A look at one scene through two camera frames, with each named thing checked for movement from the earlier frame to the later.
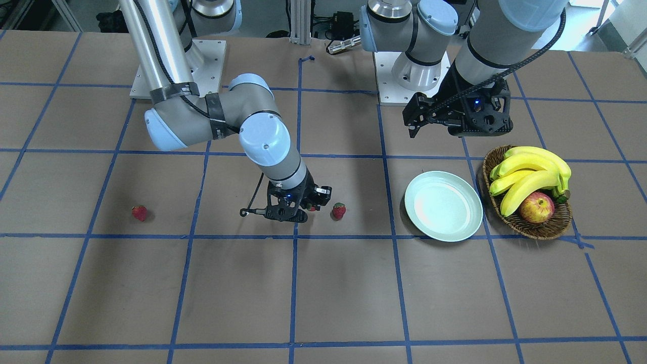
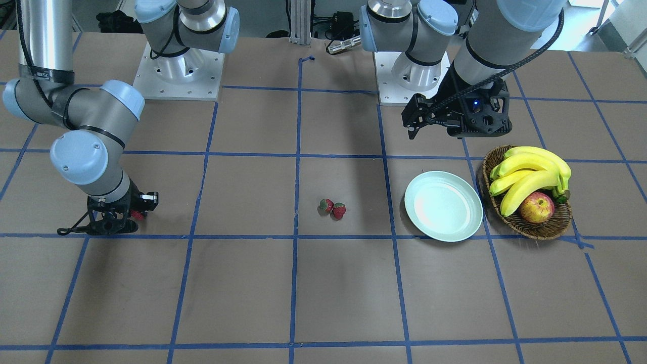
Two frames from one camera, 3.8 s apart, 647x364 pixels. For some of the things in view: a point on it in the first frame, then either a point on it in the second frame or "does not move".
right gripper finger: (323, 194) -> (147, 201)
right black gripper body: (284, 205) -> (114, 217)
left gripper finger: (423, 109) does not move
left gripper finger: (413, 130) does not move
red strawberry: (338, 211) does not move
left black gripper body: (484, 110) does not move
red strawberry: (140, 212) does not move
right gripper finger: (305, 201) -> (131, 209)
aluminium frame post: (300, 14) does not move
